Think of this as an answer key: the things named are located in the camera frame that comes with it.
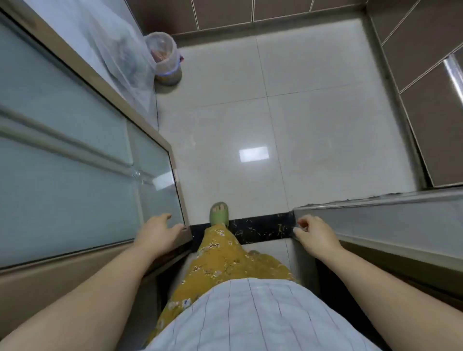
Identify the row of brown cabinet doors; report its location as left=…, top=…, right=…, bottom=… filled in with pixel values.
left=126, top=0, right=463, bottom=95

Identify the small lined trash bin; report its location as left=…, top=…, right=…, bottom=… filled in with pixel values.
left=144, top=31, right=183, bottom=87

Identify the white striped shirt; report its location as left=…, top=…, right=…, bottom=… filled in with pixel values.
left=144, top=277, right=384, bottom=351

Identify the yellow floral skirt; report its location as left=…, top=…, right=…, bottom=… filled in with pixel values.
left=144, top=222, right=301, bottom=348

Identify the person's left hand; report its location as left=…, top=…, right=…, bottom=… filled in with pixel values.
left=134, top=213, right=184, bottom=264

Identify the person's left forearm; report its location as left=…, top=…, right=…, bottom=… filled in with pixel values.
left=0, top=239, right=161, bottom=351

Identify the person's right forearm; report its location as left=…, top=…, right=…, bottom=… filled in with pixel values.
left=316, top=244, right=463, bottom=351

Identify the person's right hand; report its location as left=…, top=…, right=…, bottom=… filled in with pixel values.
left=292, top=214, right=344, bottom=262

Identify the green slipper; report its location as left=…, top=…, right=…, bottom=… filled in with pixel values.
left=209, top=202, right=230, bottom=227

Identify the frosted glass sliding door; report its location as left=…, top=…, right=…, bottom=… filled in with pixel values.
left=0, top=0, right=193, bottom=270
left=291, top=188, right=463, bottom=275

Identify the large clear plastic bag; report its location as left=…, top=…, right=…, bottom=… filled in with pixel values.
left=79, top=0, right=159, bottom=122

